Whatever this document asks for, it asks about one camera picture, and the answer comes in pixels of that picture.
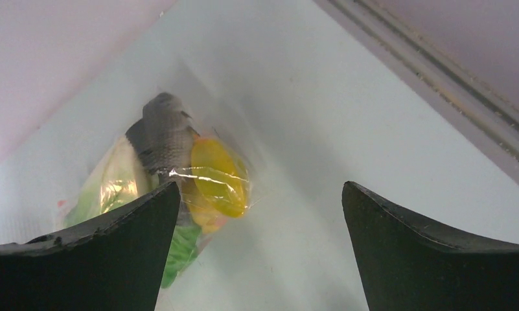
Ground yellow toy lemon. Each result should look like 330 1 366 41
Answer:
181 179 229 235

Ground clear zip top bag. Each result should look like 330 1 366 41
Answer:
57 63 264 295

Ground yellow toy mango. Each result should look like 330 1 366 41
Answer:
191 137 250 218

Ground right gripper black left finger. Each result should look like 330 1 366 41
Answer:
0 183 180 310

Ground green toy lettuce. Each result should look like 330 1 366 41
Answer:
62 136 202 288

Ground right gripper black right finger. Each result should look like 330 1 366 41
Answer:
341 181 519 310

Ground grey toy fish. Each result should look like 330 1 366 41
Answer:
125 92 197 176

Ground grey aluminium frame rail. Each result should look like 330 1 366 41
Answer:
317 1 519 185

